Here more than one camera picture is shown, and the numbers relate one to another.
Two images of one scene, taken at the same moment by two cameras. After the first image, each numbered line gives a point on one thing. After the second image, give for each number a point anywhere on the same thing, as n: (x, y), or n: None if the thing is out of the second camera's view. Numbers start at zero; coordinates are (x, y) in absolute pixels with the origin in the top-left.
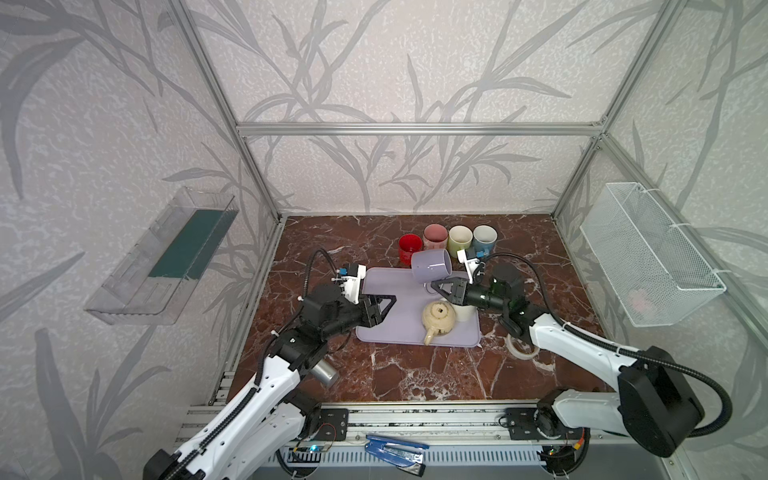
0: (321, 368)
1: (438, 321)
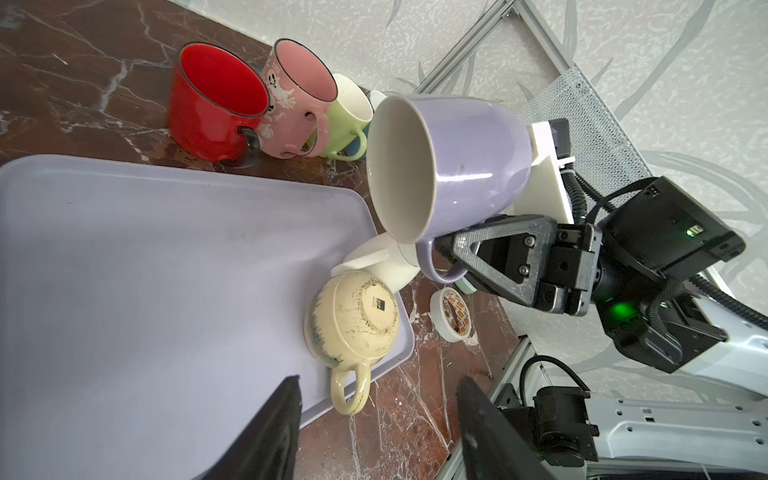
0: None
1: (350, 321)
